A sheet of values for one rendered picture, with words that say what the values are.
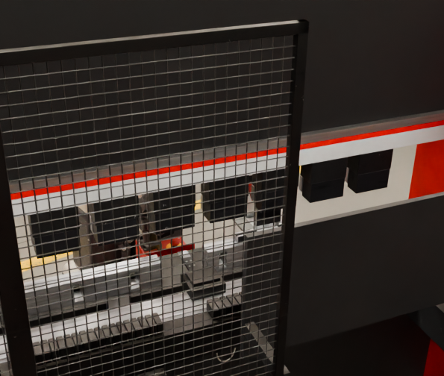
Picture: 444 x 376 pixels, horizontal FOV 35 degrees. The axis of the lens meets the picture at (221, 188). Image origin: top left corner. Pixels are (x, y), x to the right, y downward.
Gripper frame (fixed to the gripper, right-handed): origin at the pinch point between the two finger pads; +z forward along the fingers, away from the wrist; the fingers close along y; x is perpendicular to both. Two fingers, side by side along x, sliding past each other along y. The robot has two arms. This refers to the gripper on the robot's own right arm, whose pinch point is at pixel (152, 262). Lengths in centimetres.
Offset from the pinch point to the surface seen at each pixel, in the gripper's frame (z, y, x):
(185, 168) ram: -50, 50, 0
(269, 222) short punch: -21, 41, 34
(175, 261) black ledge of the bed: -8.7, 26.0, 1.1
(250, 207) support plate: -22.4, 23.6, 35.2
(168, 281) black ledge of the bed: -6.1, 36.6, -6.2
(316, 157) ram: -45, 51, 50
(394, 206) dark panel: -39, 99, 47
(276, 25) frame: -97, 136, -10
